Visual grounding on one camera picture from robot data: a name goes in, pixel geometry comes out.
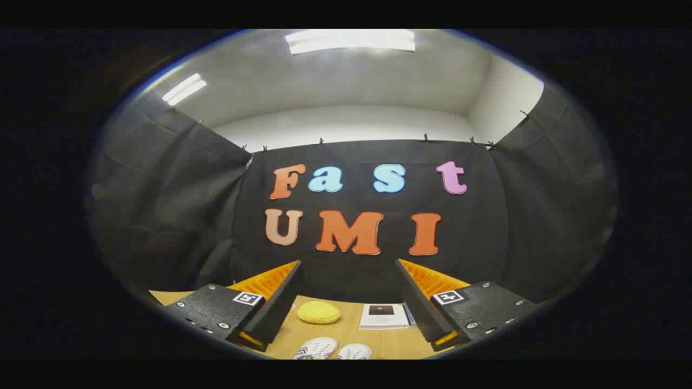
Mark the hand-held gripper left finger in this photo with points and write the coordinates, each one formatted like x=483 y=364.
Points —
x=278 y=308

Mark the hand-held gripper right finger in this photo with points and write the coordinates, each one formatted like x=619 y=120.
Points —
x=419 y=302

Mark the white shoe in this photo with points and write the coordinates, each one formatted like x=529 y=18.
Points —
x=318 y=348
x=354 y=352

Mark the blue cover book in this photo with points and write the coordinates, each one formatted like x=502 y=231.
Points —
x=409 y=313

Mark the white cover book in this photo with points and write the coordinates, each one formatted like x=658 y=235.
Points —
x=383 y=319

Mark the yellow plush ball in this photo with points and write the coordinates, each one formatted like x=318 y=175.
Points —
x=319 y=313

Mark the black backdrop cloth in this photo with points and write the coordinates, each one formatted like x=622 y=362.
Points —
x=178 y=216

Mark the wide ceiling light panel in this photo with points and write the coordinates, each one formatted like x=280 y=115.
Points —
x=351 y=40

